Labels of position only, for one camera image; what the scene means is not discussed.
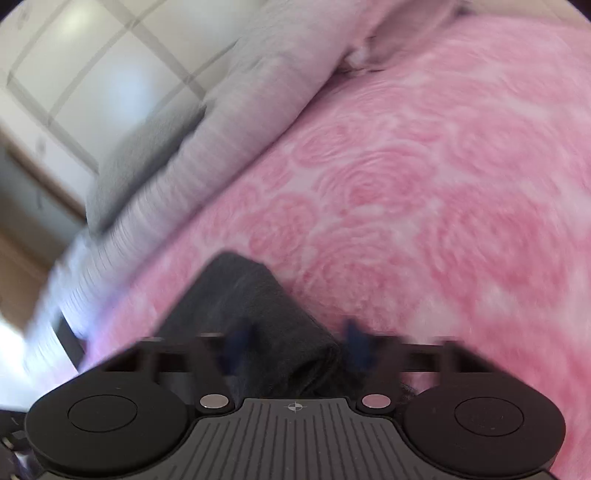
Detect striped grey duvet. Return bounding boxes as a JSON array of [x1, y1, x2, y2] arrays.
[[23, 0, 467, 370]]

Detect grey striped pillow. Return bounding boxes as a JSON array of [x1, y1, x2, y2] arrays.
[[85, 108, 206, 234]]

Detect pink floral blanket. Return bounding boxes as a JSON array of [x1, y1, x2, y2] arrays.
[[83, 14, 591, 476]]

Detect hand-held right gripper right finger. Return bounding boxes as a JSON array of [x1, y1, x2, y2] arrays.
[[344, 318, 497, 411]]

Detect faded grey denim jeans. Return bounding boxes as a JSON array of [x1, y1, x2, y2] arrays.
[[152, 251, 416, 402]]

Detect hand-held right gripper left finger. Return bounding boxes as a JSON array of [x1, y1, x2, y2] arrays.
[[99, 320, 252, 411]]

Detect white wardrobe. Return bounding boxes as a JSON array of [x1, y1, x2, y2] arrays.
[[0, 0, 259, 213]]

